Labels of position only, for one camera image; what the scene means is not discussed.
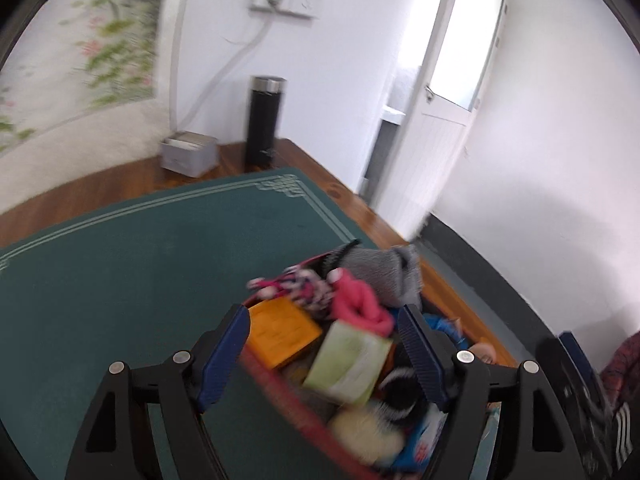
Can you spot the white door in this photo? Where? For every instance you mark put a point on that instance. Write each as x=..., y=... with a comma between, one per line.
x=445, y=95

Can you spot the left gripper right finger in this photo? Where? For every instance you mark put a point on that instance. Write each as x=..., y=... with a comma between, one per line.
x=508, y=416

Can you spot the grey sock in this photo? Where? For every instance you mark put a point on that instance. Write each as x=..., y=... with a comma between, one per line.
x=394, y=274

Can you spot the pink knotted sock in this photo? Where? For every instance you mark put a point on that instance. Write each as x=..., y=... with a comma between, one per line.
x=354, y=302

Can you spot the lotus wall painting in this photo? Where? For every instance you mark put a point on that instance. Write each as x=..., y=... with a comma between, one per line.
x=87, y=85

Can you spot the green table mat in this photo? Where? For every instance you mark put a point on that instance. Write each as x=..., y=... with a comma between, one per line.
x=136, y=282

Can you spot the black thermos bottle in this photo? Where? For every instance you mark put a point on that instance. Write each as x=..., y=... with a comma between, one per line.
x=266, y=93

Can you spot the yellow medicine box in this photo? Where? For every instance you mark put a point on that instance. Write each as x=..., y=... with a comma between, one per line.
x=347, y=365

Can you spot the orange heart-pattern cube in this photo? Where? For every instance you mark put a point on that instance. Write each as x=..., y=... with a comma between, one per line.
x=279, y=330

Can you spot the grey speaker box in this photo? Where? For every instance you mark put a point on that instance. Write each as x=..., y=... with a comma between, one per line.
x=188, y=153

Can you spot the pink leopard fuzzy sock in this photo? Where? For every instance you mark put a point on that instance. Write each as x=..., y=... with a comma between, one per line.
x=301, y=285

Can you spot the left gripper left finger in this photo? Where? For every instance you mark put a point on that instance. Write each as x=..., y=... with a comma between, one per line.
x=115, y=440

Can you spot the black white striped sock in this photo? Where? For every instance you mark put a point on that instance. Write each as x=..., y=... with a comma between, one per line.
x=402, y=402

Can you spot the blue snack packet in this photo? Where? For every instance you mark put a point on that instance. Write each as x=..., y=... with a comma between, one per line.
x=422, y=441

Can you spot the red storage box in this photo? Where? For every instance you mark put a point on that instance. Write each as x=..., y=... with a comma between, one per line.
x=306, y=411

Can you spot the pastel yellow sock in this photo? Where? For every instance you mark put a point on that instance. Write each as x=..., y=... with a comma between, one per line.
x=365, y=435

